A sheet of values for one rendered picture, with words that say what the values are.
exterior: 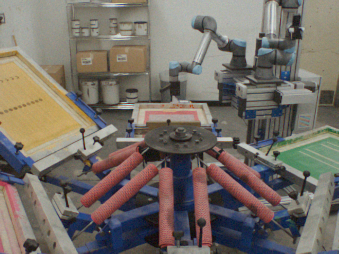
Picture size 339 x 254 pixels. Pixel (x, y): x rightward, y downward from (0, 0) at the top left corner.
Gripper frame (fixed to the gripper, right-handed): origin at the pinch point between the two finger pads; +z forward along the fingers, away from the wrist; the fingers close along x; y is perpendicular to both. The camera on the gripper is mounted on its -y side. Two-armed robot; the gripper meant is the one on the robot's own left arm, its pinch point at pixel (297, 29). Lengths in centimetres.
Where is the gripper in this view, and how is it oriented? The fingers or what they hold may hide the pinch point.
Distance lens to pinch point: 220.7
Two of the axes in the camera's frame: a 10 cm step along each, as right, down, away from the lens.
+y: 1.3, 9.3, 3.3
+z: -2.0, 3.5, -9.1
